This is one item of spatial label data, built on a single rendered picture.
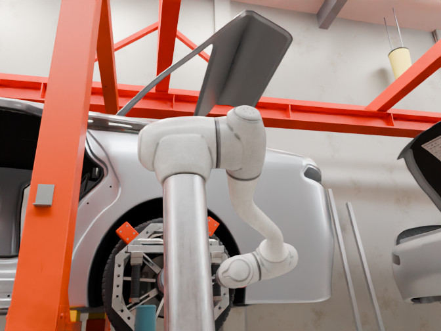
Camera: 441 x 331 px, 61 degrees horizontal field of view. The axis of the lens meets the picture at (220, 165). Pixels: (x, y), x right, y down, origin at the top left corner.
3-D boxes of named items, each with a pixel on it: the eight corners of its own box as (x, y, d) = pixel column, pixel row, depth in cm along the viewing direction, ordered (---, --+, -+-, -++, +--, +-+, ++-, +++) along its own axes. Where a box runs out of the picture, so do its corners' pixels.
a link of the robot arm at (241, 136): (258, 152, 108) (212, 154, 106) (266, 96, 97) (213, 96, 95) (268, 182, 98) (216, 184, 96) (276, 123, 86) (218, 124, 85)
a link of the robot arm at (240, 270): (220, 293, 134) (254, 283, 138) (230, 290, 120) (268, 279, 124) (212, 263, 137) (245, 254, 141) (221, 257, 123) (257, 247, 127)
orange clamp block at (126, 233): (139, 237, 188) (126, 224, 189) (139, 234, 181) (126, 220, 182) (128, 247, 185) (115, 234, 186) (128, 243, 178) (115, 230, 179)
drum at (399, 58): (407, 86, 750) (400, 60, 773) (420, 75, 715) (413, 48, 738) (390, 84, 741) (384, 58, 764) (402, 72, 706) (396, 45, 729)
